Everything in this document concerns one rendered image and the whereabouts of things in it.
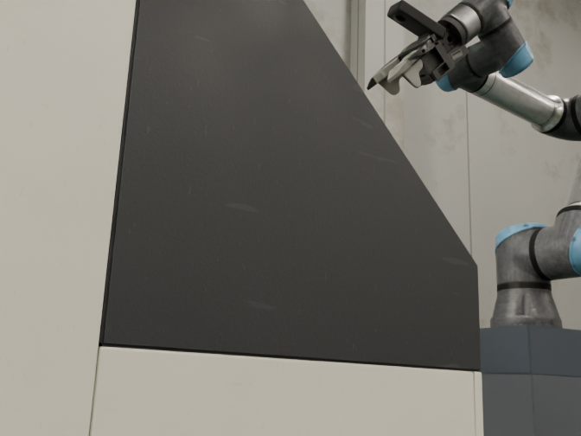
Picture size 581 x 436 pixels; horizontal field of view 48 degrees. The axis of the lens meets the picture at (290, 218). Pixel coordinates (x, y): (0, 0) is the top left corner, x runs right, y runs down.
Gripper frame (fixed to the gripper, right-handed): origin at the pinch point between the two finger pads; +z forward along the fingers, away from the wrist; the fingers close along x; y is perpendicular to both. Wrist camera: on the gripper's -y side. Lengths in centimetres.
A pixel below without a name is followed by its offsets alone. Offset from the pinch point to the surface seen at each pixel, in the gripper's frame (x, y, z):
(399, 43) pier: 259, 37, -181
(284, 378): -40, 13, 56
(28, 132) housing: -42, -26, 61
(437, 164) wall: 263, 117, -158
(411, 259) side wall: -32.1, 17.2, 30.5
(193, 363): -42, 3, 63
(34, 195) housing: -43, -20, 64
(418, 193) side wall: -29.6, 11.5, 22.4
